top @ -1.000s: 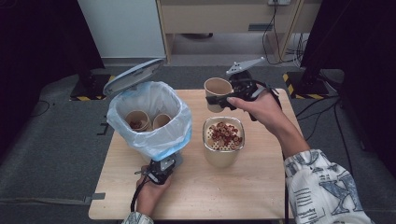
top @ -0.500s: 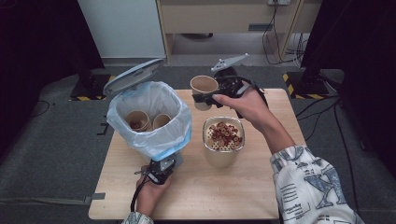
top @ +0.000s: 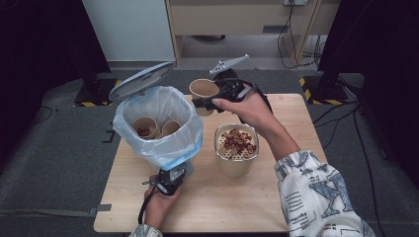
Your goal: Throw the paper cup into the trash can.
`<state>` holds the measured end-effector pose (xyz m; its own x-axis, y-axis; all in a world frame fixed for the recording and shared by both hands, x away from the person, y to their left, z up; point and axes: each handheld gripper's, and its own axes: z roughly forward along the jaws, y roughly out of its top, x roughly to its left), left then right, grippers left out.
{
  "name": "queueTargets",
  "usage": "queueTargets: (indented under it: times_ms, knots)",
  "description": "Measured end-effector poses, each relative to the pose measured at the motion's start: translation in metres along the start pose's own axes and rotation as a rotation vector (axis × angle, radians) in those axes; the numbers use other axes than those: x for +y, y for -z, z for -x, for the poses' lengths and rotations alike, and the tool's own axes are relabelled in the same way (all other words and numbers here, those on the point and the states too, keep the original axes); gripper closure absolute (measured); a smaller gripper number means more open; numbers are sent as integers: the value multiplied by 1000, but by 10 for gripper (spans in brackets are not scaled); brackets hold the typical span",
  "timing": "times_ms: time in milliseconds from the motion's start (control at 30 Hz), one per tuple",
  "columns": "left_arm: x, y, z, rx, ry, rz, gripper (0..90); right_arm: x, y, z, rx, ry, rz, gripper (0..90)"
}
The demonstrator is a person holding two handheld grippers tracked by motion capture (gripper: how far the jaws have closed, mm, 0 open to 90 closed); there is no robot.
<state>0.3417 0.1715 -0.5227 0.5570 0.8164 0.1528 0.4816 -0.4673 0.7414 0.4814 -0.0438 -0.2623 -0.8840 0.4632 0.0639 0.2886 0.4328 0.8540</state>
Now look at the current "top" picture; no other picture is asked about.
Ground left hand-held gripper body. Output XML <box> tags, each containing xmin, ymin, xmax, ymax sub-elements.
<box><xmin>141</xmin><ymin>164</ymin><xmax>188</xmax><ymax>198</ymax></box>

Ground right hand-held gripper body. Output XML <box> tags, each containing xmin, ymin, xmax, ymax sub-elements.
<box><xmin>209</xmin><ymin>53</ymin><xmax>262</xmax><ymax>104</ymax></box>

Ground clear blue plastic trash bag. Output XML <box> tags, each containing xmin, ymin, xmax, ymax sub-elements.
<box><xmin>113</xmin><ymin>85</ymin><xmax>205</xmax><ymax>172</ymax></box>

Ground beige container with strainer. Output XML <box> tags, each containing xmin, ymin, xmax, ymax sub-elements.
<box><xmin>213</xmin><ymin>122</ymin><xmax>261</xmax><ymax>179</ymax></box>

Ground white grey lidded trash can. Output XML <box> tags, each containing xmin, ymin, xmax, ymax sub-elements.
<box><xmin>108</xmin><ymin>61</ymin><xmax>196</xmax><ymax>181</ymax></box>

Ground person's left hand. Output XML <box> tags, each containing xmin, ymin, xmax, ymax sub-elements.
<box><xmin>143</xmin><ymin>174</ymin><xmax>183</xmax><ymax>229</ymax></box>

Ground person's right hand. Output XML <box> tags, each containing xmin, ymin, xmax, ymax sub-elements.
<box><xmin>210</xmin><ymin>86</ymin><xmax>275</xmax><ymax>136</ymax></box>

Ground empty brown paper cup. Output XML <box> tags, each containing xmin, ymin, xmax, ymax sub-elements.
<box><xmin>160</xmin><ymin>119</ymin><xmax>183</xmax><ymax>138</ymax></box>

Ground dried red fruit slices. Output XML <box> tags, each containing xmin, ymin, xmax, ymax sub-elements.
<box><xmin>219</xmin><ymin>128</ymin><xmax>258</xmax><ymax>160</ymax></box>

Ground brown paper cup with residue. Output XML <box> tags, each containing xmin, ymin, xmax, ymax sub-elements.
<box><xmin>131</xmin><ymin>116</ymin><xmax>161</xmax><ymax>141</ymax></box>

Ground light wooden desk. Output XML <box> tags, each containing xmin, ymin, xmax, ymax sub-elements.
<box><xmin>164</xmin><ymin>0</ymin><xmax>342</xmax><ymax>67</ymax></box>

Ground grey tape strip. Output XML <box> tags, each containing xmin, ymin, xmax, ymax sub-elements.
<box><xmin>87</xmin><ymin>203</ymin><xmax>113</xmax><ymax>217</ymax></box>

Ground black tape marks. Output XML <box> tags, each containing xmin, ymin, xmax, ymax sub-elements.
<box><xmin>102</xmin><ymin>121</ymin><xmax>117</xmax><ymax>144</ymax></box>

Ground stand with striped base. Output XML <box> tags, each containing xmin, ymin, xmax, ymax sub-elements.
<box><xmin>73</xmin><ymin>58</ymin><xmax>124</xmax><ymax>109</ymax></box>
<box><xmin>298</xmin><ymin>55</ymin><xmax>350</xmax><ymax>107</ymax></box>

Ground white cabinet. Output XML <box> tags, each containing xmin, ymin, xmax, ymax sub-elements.
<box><xmin>81</xmin><ymin>0</ymin><xmax>177</xmax><ymax>63</ymax></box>

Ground black curtain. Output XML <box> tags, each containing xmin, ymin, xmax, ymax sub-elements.
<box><xmin>0</xmin><ymin>0</ymin><xmax>112</xmax><ymax>166</ymax></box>
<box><xmin>317</xmin><ymin>0</ymin><xmax>419</xmax><ymax>181</ymax></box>

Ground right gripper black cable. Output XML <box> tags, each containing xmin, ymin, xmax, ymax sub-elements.
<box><xmin>238</xmin><ymin>80</ymin><xmax>274</xmax><ymax>125</ymax></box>

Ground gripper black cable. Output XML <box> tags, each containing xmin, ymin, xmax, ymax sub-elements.
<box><xmin>238</xmin><ymin>80</ymin><xmax>274</xmax><ymax>125</ymax></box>
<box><xmin>137</xmin><ymin>188</ymin><xmax>160</xmax><ymax>226</ymax></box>

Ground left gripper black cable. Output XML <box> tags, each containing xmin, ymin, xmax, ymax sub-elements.
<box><xmin>137</xmin><ymin>188</ymin><xmax>160</xmax><ymax>226</ymax></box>

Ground black hanging cables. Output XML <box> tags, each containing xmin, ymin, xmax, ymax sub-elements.
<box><xmin>277</xmin><ymin>0</ymin><xmax>328</xmax><ymax>70</ymax></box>

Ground thin black floor cable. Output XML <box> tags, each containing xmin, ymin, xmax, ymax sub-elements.
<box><xmin>26</xmin><ymin>106</ymin><xmax>54</xmax><ymax>128</ymax></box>

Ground black floor cables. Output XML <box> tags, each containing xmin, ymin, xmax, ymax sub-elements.
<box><xmin>311</xmin><ymin>101</ymin><xmax>387</xmax><ymax>237</ymax></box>

